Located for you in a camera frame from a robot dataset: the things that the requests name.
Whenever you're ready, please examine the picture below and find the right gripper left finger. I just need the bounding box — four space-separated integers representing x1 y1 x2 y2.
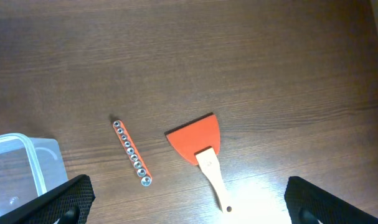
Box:
0 174 95 224

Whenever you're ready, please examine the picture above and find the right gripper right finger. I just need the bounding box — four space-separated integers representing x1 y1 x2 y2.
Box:
284 176 378 224

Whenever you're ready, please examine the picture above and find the orange scraper with wooden handle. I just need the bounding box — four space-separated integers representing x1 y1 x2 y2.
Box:
166 113 233 214

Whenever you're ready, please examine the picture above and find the orange socket rail with sockets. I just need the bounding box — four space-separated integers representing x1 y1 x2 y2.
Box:
112 119 153 187

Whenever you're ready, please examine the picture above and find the clear plastic container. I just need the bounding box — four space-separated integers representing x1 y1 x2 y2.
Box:
0 133 68 217

